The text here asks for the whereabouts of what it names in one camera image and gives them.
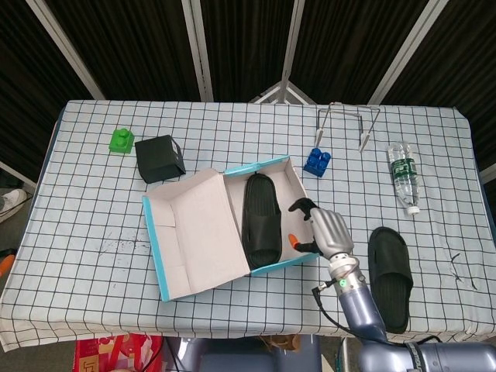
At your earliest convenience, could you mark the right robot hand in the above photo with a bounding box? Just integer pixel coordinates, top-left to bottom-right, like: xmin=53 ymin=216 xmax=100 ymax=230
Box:
xmin=288 ymin=197 xmax=356 ymax=261

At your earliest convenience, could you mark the black rubber slipper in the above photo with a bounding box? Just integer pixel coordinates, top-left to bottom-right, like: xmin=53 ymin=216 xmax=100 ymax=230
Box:
xmin=367 ymin=226 xmax=414 ymax=334
xmin=240 ymin=172 xmax=283 ymax=270

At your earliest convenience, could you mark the blue cardboard shoe box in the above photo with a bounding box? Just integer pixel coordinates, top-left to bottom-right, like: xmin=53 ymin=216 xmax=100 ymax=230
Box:
xmin=142 ymin=154 xmax=319 ymax=302

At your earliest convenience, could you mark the small black box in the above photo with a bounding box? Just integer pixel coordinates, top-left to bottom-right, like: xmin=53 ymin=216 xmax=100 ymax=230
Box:
xmin=134 ymin=134 xmax=187 ymax=184

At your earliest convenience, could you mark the red printed snack package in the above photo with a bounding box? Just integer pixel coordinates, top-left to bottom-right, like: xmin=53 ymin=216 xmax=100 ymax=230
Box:
xmin=74 ymin=332 xmax=164 ymax=372

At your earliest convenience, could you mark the blue toy building block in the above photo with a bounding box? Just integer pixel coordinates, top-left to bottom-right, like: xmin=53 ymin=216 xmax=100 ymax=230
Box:
xmin=303 ymin=147 xmax=333 ymax=178

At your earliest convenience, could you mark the clear plastic water bottle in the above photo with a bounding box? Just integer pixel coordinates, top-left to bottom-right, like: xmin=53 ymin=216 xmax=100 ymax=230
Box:
xmin=387 ymin=142 xmax=422 ymax=216

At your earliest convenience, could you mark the blue chair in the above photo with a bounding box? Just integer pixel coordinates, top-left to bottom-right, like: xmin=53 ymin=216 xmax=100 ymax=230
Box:
xmin=193 ymin=335 xmax=322 ymax=372

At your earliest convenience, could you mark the green toy building block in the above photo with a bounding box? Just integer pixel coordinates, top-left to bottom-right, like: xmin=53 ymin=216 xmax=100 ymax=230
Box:
xmin=108 ymin=128 xmax=135 ymax=156

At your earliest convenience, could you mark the white checked tablecloth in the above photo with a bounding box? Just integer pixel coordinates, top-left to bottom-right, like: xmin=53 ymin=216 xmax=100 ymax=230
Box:
xmin=0 ymin=99 xmax=496 ymax=352

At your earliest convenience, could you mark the white sneaker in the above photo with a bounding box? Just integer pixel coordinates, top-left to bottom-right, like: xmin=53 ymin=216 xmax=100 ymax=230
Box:
xmin=0 ymin=188 xmax=28 ymax=224

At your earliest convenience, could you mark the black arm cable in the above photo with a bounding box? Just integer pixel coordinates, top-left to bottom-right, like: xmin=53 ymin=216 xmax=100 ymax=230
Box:
xmin=312 ymin=281 xmax=443 ymax=345

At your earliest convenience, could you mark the white wire stand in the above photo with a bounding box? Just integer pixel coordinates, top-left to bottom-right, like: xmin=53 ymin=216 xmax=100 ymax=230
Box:
xmin=316 ymin=101 xmax=381 ymax=153

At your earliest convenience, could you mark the black folding screen white frame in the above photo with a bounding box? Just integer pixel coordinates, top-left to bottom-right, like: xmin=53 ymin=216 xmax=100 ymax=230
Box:
xmin=0 ymin=0 xmax=496 ymax=187

